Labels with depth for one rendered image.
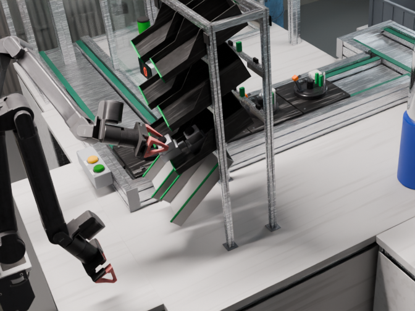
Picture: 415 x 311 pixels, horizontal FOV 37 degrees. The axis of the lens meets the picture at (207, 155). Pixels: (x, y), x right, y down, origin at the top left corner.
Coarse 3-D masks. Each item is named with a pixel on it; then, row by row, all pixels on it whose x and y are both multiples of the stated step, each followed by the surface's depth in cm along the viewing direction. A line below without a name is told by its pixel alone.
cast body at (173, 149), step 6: (162, 138) 191; (168, 138) 191; (168, 144) 190; (174, 144) 191; (180, 144) 193; (168, 150) 191; (174, 150) 192; (180, 150) 193; (162, 156) 192; (168, 156) 193; (174, 156) 193
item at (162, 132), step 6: (156, 120) 212; (162, 120) 212; (156, 126) 213; (162, 126) 211; (180, 126) 201; (186, 126) 201; (150, 132) 213; (162, 132) 209; (168, 132) 207; (174, 132) 206; (180, 132) 202; (156, 138) 208; (174, 138) 202
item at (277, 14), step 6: (264, 0) 470; (270, 0) 473; (276, 0) 478; (282, 0) 491; (270, 6) 476; (276, 6) 481; (282, 6) 493; (270, 12) 479; (276, 12) 484; (282, 12) 494; (276, 18) 486; (282, 18) 498; (282, 24) 500
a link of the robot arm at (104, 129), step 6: (102, 120) 184; (108, 120) 183; (114, 120) 184; (102, 126) 184; (108, 126) 183; (114, 126) 184; (102, 132) 183; (108, 132) 182; (114, 132) 183; (120, 132) 184; (102, 138) 182; (108, 138) 182; (114, 138) 183; (114, 144) 185
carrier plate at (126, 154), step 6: (114, 150) 247; (120, 150) 245; (126, 150) 245; (132, 150) 245; (120, 156) 242; (126, 156) 241; (132, 156) 241; (126, 162) 238; (132, 162) 238; (138, 162) 237; (144, 162) 237; (150, 162) 237; (132, 168) 235; (138, 168) 234; (132, 174) 234; (138, 174) 231
